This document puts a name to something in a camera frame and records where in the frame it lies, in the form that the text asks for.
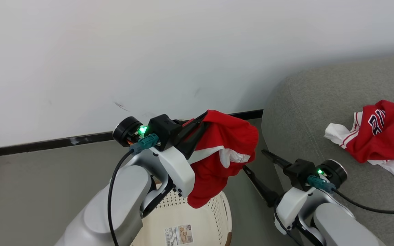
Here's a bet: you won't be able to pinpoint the black wall baseboard strip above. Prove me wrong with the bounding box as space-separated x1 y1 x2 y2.
0 109 264 160

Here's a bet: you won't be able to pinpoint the red white sports jersey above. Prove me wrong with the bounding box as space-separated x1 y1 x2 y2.
324 99 394 192

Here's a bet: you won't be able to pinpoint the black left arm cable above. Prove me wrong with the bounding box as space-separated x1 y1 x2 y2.
107 134 159 246

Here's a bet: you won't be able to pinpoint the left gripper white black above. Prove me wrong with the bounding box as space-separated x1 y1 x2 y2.
112 111 209 199

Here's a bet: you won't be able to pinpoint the grey fabric sofa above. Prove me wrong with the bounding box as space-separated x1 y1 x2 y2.
261 51 394 246

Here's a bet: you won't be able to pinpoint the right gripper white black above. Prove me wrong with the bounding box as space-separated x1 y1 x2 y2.
242 149 348 235

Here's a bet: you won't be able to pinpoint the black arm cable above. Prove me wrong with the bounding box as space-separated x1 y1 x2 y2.
107 134 159 246
307 175 394 215

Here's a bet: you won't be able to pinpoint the paper label sticker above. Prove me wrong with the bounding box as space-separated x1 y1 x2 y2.
164 224 194 246

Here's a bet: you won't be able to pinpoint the red white sports shorts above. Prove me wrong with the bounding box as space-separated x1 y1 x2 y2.
184 109 259 209

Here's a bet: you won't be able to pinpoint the white perforated plastic laundry basket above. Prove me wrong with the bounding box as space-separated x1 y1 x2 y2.
130 184 234 246

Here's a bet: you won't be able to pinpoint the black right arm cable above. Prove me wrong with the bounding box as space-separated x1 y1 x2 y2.
307 175 394 215

